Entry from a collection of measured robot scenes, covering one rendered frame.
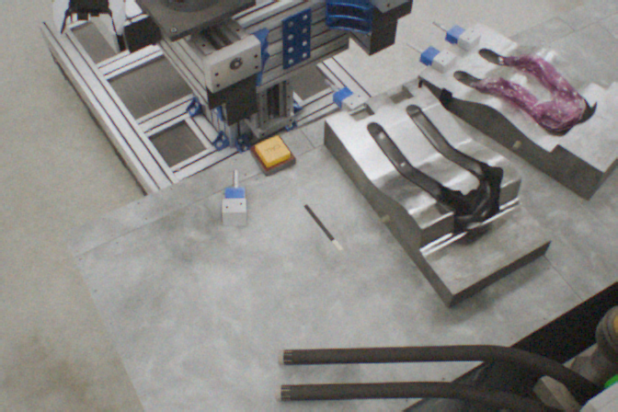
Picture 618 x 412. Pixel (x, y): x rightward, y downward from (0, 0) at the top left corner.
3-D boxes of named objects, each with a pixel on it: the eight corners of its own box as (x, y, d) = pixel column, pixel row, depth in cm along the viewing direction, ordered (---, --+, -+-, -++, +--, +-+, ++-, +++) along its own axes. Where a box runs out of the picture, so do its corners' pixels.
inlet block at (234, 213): (225, 177, 173) (223, 164, 169) (247, 177, 173) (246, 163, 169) (223, 226, 166) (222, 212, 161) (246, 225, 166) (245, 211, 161)
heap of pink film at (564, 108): (464, 89, 182) (471, 66, 176) (506, 51, 190) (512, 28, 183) (556, 147, 172) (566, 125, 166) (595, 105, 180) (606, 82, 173)
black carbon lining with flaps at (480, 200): (360, 132, 173) (363, 104, 165) (417, 106, 177) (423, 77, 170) (451, 246, 155) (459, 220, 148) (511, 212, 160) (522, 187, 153)
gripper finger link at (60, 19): (64, 57, 110) (85, 17, 116) (60, 27, 105) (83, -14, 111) (44, 52, 110) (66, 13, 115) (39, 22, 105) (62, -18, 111)
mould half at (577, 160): (415, 89, 190) (420, 58, 181) (474, 37, 201) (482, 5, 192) (588, 201, 171) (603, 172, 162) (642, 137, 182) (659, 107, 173)
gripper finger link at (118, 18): (137, 52, 113) (118, 13, 117) (136, 22, 108) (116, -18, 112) (118, 57, 112) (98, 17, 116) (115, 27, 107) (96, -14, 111)
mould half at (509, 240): (323, 143, 179) (325, 105, 168) (413, 103, 187) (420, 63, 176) (448, 308, 155) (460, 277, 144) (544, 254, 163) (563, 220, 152)
